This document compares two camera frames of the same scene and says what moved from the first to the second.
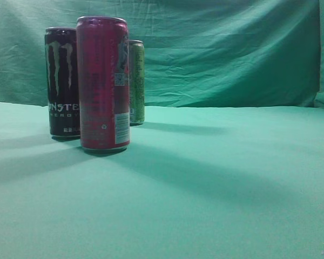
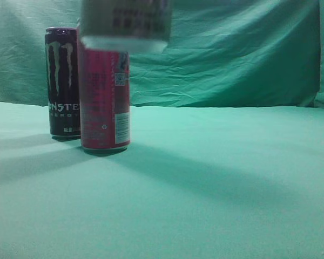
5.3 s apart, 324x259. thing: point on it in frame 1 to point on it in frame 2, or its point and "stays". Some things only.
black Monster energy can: x=61 y=45 stays
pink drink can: x=104 y=75 stays
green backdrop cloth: x=197 y=53 stays
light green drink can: x=137 y=82 to x=135 y=26
